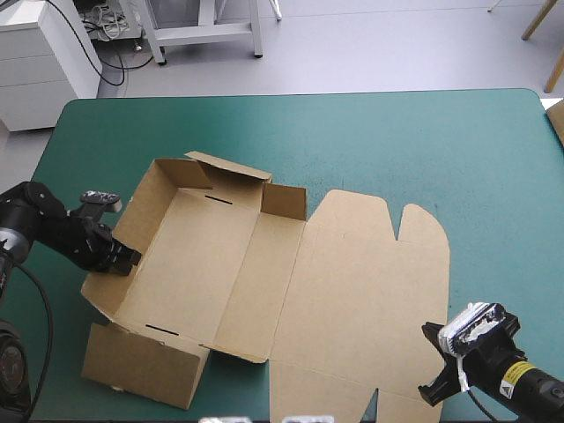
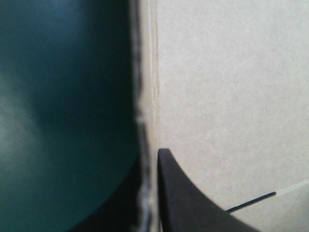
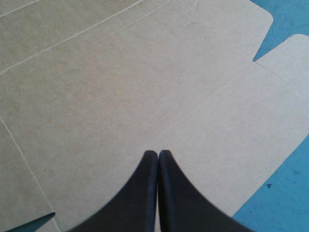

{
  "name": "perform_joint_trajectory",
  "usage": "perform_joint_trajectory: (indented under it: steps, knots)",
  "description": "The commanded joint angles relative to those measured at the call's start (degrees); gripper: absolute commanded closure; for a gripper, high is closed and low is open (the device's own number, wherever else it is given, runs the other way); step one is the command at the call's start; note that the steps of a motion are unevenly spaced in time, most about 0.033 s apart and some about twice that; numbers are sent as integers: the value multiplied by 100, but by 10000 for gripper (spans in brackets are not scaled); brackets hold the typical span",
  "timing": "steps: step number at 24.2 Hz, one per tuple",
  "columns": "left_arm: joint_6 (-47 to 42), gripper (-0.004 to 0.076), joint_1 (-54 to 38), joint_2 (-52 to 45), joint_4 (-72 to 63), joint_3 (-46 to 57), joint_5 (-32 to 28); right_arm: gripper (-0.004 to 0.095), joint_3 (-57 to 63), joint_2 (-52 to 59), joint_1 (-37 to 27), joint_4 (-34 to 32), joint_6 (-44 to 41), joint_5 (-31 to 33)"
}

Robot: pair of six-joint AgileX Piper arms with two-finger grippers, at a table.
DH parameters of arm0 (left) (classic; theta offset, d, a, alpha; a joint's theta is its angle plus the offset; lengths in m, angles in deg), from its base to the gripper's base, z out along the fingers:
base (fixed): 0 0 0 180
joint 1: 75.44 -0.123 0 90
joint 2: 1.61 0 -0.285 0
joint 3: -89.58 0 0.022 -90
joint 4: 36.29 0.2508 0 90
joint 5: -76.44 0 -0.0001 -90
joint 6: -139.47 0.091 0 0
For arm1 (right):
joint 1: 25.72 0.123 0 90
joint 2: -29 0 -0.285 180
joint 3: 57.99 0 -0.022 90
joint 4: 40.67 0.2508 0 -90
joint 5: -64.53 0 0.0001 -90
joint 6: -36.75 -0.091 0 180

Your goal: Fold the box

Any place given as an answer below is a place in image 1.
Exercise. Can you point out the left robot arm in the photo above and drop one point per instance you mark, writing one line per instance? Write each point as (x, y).
(20, 216)

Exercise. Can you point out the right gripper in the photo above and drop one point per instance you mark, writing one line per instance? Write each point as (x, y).
(487, 350)

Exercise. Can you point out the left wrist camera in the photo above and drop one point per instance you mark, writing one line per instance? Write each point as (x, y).
(102, 199)

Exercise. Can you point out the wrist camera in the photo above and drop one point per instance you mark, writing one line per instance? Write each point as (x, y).
(102, 199)
(471, 328)

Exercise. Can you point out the brown cardboard box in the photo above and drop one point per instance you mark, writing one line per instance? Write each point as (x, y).
(343, 286)

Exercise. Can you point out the wooden chair legs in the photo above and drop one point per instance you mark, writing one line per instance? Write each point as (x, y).
(539, 22)

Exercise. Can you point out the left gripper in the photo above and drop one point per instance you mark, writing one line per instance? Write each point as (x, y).
(81, 244)

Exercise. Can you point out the white metal rack frame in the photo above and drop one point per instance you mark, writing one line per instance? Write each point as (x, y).
(207, 33)

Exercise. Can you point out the loose cardboard sheet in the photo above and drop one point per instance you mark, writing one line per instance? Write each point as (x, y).
(557, 121)

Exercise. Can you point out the white drawer cabinet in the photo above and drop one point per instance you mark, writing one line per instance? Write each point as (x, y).
(35, 66)

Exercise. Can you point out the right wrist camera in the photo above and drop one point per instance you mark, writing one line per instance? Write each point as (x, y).
(471, 328)

